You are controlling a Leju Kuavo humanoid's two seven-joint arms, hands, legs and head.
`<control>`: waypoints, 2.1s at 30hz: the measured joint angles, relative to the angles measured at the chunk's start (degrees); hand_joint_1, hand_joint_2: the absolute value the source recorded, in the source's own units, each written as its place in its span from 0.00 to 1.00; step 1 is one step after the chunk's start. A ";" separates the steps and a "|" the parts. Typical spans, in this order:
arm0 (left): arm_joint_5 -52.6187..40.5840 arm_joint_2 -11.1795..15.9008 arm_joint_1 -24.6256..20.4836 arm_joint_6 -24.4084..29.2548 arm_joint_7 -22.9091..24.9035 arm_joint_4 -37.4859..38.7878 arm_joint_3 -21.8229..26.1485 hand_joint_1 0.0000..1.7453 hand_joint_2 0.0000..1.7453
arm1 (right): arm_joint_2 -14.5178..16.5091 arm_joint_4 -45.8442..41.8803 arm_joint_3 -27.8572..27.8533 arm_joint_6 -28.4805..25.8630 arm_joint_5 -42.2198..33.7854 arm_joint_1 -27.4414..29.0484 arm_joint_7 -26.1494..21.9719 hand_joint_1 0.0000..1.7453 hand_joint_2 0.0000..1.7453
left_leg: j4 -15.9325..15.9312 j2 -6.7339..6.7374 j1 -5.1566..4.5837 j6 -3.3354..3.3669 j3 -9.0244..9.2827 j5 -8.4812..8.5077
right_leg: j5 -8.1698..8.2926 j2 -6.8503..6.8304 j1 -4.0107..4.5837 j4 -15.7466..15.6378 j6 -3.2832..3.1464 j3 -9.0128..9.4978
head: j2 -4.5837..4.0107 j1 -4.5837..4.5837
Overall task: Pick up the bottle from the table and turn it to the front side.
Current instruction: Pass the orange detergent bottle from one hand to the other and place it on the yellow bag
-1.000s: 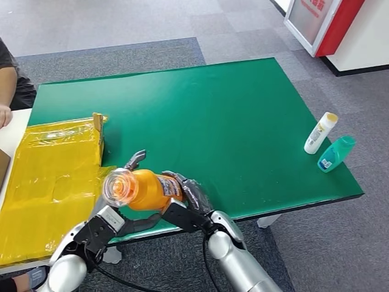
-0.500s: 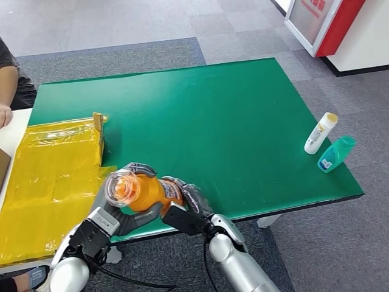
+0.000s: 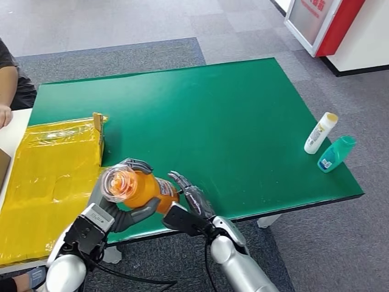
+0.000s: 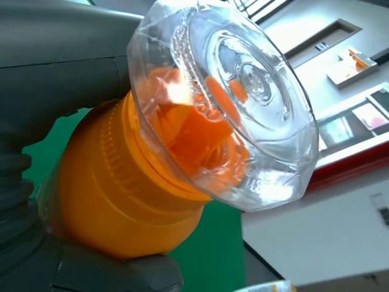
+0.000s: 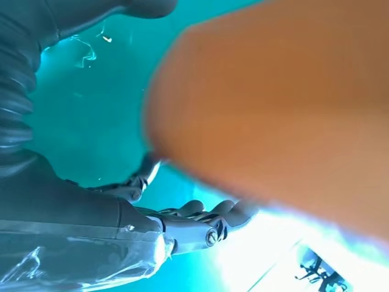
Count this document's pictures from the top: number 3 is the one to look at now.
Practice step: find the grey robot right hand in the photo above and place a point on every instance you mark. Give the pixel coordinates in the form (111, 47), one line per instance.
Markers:
(197, 199)

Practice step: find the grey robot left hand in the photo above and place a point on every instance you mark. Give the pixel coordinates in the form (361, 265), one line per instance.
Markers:
(121, 219)

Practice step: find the orange bottle with clear cap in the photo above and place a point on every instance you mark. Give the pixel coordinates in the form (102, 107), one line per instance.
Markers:
(145, 189)

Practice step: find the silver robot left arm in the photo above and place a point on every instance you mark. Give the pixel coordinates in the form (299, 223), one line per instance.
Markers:
(63, 274)

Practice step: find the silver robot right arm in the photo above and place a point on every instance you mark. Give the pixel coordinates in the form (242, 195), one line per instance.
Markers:
(240, 266)

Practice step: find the person's forearm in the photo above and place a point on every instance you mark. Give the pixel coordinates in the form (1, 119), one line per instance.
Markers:
(7, 86)

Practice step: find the white bottle with yellow cap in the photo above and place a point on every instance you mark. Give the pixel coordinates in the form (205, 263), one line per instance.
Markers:
(319, 135)

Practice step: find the teal translucent bottle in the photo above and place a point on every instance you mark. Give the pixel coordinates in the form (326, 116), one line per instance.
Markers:
(335, 155)

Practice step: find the white table foot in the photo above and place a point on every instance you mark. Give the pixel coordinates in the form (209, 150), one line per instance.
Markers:
(111, 255)
(268, 221)

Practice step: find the green table cover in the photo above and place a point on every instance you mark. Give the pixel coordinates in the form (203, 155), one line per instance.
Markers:
(212, 117)

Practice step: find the yellow taped cardboard box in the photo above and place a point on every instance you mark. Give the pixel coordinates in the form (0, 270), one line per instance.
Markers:
(45, 177)

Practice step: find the grey blue shoe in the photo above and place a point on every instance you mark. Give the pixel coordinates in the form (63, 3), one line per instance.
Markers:
(37, 277)

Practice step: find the brown flat board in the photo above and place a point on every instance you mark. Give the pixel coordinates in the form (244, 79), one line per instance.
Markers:
(4, 169)

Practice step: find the white side table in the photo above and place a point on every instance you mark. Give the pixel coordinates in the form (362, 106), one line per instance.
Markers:
(13, 129)

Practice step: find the person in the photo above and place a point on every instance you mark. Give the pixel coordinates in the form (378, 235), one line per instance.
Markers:
(22, 90)

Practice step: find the person's hand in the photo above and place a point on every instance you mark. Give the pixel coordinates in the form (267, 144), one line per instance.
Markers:
(4, 116)

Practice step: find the red and white sign stand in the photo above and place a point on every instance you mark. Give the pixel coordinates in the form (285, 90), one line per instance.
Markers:
(331, 24)

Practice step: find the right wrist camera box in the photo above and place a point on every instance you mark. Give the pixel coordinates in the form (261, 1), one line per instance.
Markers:
(182, 219)

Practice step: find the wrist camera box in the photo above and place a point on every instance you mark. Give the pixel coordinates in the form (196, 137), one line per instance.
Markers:
(90, 229)
(182, 219)

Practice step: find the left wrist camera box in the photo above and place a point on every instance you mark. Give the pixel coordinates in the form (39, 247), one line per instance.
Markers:
(90, 229)

